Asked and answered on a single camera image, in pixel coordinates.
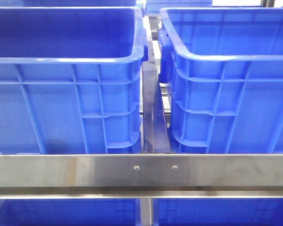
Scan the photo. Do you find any right blue plastic crate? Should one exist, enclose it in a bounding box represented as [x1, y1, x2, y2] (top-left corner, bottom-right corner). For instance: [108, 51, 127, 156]
[158, 8, 283, 154]

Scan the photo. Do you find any lower right blue crate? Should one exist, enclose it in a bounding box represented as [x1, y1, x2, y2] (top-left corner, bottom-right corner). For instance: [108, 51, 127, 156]
[154, 198, 283, 226]

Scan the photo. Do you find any blue plastic crate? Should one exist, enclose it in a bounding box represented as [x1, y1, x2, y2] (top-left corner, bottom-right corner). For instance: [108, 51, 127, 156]
[0, 7, 148, 155]
[158, 8, 283, 154]

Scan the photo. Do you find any rear right blue crate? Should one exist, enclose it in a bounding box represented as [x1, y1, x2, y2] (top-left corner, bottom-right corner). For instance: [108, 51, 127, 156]
[145, 0, 213, 15]

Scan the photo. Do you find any rear left blue crate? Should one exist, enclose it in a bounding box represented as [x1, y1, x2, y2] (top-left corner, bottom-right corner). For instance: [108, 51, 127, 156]
[0, 0, 140, 7]

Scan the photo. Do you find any steel rack front rail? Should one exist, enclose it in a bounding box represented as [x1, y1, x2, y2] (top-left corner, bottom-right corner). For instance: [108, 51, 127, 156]
[0, 153, 283, 199]

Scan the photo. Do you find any steel rack centre divider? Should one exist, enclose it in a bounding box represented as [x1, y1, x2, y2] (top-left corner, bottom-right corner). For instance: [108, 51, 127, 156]
[142, 61, 171, 154]

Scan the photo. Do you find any lower left blue crate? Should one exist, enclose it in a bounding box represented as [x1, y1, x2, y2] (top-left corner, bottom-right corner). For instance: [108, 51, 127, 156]
[0, 199, 141, 226]

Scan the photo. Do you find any left blue plastic crate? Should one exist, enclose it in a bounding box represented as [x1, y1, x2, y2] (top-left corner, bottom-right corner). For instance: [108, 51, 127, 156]
[0, 7, 148, 155]

